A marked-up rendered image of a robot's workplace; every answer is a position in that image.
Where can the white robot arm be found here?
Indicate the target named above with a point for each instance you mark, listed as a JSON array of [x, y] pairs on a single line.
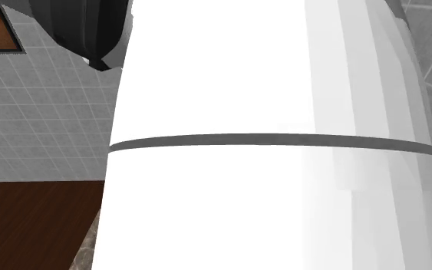
[[215, 93]]

